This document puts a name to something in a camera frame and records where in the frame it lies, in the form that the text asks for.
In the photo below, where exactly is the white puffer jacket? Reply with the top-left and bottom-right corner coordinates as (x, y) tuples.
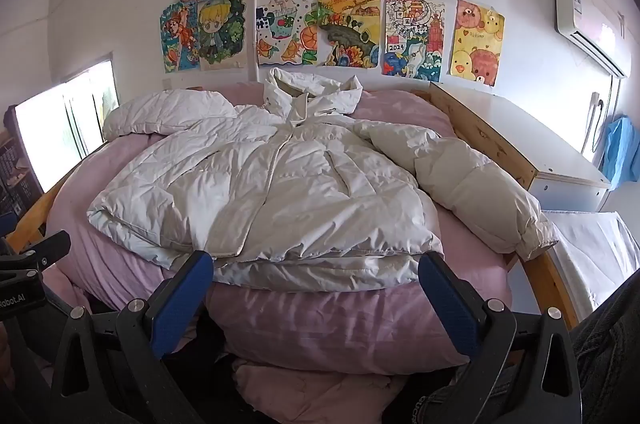
(87, 68), (560, 292)

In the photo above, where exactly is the pink bed sheet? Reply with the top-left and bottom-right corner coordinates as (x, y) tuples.
(42, 82), (511, 375)

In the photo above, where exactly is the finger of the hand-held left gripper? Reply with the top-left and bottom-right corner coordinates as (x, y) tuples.
(0, 230), (71, 275)

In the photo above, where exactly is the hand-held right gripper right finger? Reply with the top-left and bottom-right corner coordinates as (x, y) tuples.
(418, 251), (584, 424)

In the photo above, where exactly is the white wall socket with cable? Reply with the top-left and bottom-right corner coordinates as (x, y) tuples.
(581, 91), (607, 155)

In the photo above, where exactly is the person's leg in dark pants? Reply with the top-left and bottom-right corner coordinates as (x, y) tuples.
(415, 274), (640, 424)

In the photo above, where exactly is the pink quilt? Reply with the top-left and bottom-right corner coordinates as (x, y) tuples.
(232, 358), (408, 424)

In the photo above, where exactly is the white air conditioner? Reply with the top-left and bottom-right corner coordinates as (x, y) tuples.
(554, 0), (632, 79)

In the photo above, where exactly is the wooden bed frame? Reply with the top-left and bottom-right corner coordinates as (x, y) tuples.
(5, 82), (581, 330)

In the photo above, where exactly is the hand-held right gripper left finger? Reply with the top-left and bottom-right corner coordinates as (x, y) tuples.
(47, 250), (221, 424)

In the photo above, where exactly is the blue cloth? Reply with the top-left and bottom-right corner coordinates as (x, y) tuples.
(599, 117), (640, 185)

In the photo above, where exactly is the white mattress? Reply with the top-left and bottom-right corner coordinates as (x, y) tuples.
(542, 210), (640, 320)

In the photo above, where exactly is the window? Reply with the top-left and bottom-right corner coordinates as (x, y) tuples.
(14, 59), (121, 195)

